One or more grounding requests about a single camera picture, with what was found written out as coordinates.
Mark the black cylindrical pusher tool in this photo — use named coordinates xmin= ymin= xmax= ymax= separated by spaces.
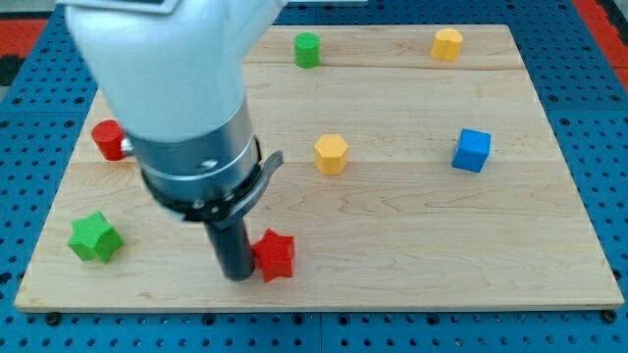
xmin=204 ymin=219 xmax=255 ymax=281

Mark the wooden board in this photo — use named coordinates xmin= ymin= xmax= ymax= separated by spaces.
xmin=15 ymin=25 xmax=624 ymax=313

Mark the green cylinder block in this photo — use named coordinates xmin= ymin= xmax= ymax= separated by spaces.
xmin=293 ymin=32 xmax=320 ymax=69

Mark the red star block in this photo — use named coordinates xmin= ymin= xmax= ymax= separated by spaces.
xmin=251 ymin=228 xmax=295 ymax=282

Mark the blue cube block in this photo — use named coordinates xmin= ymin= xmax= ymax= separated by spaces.
xmin=451 ymin=128 xmax=492 ymax=173

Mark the yellow heart block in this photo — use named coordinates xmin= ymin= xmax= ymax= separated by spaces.
xmin=431 ymin=27 xmax=464 ymax=62

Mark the red cylinder block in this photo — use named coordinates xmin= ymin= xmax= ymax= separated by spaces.
xmin=91 ymin=120 xmax=126 ymax=161

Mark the yellow hexagon block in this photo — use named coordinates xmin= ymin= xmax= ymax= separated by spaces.
xmin=314 ymin=134 xmax=348 ymax=176

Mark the green star block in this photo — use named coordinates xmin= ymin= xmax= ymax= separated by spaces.
xmin=68 ymin=211 xmax=125 ymax=264

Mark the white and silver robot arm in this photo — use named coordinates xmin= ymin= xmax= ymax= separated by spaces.
xmin=65 ymin=0 xmax=285 ymax=221

